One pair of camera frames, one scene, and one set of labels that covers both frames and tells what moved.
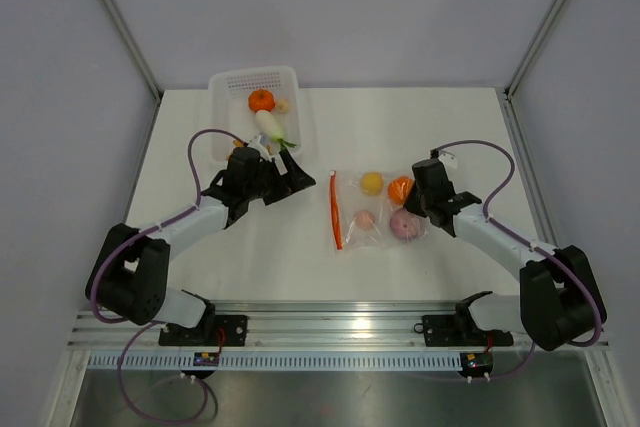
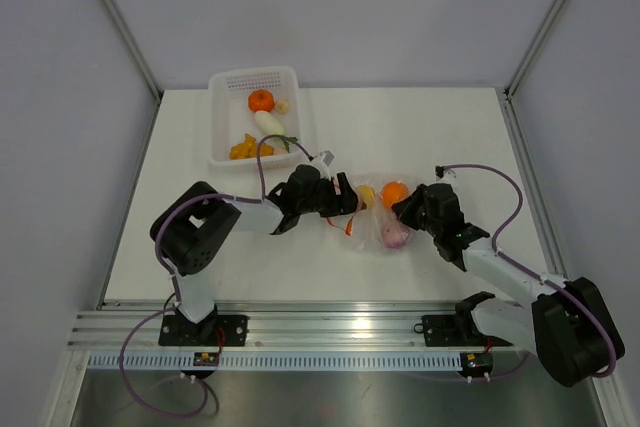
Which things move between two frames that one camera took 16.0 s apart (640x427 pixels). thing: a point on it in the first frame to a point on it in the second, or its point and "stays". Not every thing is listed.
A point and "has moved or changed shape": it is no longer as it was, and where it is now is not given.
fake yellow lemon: (372, 183) to (367, 193)
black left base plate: (212, 331) stays
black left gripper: (294, 177) to (344, 203)
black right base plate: (458, 330) stays
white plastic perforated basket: (230, 112) stays
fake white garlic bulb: (283, 105) stays
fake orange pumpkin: (261, 99) stays
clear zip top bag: (368, 211) has moved or changed shape
